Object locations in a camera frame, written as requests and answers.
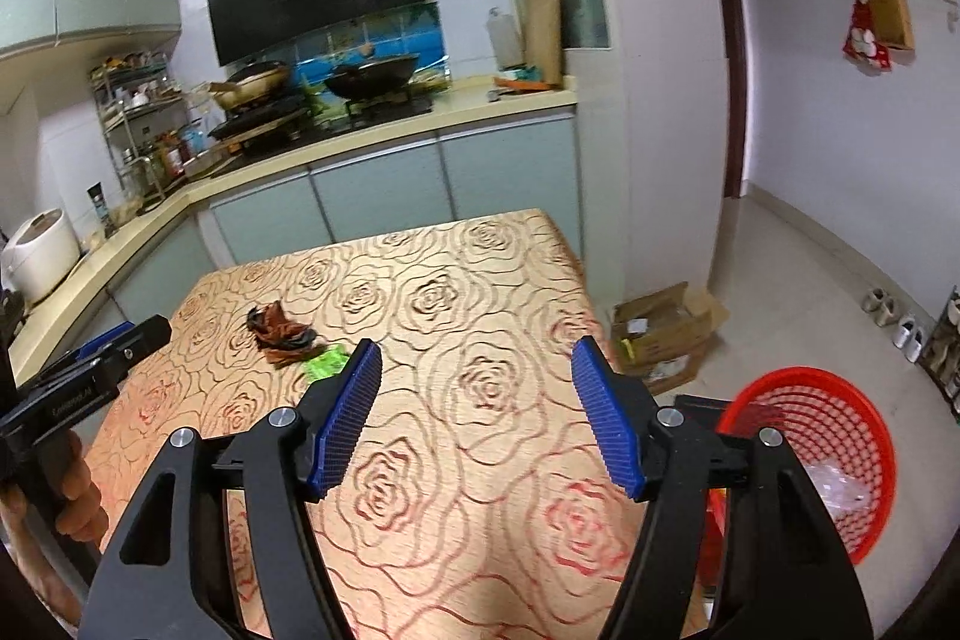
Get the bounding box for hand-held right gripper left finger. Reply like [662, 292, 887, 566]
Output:
[79, 338, 385, 640]

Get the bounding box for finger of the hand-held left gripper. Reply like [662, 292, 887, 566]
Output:
[64, 321, 140, 362]
[90, 315, 172, 378]

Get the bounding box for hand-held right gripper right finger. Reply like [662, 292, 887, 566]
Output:
[570, 335, 875, 640]

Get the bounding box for green wrapper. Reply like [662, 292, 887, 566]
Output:
[302, 346, 350, 382]

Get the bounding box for orange black wrapper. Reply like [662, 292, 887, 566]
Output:
[246, 301, 320, 371]

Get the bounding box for red plastic mesh basket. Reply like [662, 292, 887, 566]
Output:
[701, 368, 897, 573]

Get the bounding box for person's left forearm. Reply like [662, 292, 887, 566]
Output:
[0, 490, 95, 626]

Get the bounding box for person's left hand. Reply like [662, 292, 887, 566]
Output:
[49, 434, 110, 547]

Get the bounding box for black kitchen appliance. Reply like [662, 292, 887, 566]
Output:
[0, 291, 23, 348]

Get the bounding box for white rice cooker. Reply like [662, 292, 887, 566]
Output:
[0, 207, 81, 305]

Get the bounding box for cardboard box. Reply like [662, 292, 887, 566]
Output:
[609, 281, 730, 397]

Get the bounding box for black standing pouch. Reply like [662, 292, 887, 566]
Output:
[85, 182, 115, 238]

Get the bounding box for rose patterned tablecloth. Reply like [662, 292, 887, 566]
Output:
[79, 209, 710, 640]

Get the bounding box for metal spice rack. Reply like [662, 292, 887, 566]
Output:
[90, 51, 207, 199]

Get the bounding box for grey kitchen base cabinets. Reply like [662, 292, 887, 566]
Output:
[11, 74, 586, 386]

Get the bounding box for black gas stove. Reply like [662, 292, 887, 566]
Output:
[208, 89, 436, 146]

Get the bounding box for beige frying pan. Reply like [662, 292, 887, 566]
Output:
[208, 62, 292, 112]

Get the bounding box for beige pair of shoes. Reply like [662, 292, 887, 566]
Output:
[861, 287, 897, 326]

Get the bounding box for white pair of shoes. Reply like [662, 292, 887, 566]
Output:
[895, 312, 931, 362]

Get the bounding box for black wok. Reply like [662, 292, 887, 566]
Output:
[322, 53, 422, 101]

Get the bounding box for black shoe rack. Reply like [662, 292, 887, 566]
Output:
[921, 286, 960, 416]

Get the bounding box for orange packet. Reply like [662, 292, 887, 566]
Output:
[493, 70, 552, 92]

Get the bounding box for dark wooden door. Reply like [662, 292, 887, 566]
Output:
[690, 0, 751, 200]

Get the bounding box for blue scenic backsplash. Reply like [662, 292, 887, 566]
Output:
[289, 2, 449, 94]

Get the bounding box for wooden cutting board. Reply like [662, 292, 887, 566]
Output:
[523, 0, 565, 86]

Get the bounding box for brown paper bag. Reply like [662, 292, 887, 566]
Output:
[861, 0, 916, 49]

